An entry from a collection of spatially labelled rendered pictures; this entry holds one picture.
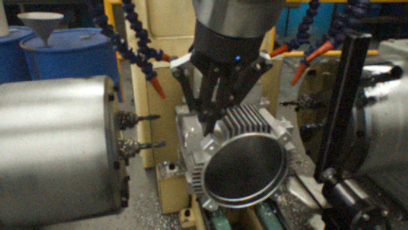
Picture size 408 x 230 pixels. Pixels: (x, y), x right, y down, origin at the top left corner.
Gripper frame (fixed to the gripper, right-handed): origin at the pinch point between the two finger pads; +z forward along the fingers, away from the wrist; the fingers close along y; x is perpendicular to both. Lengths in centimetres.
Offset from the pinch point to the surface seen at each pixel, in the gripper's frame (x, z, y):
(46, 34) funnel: -125, 92, 63
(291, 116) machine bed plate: -28, 53, -45
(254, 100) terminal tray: -4.4, 2.7, -9.7
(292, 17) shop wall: -381, 305, -278
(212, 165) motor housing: 0.4, 19.1, -3.1
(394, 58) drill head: -8.8, -0.7, -39.8
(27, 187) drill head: 6.6, 2.1, 26.8
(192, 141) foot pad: 1.7, 4.1, 2.6
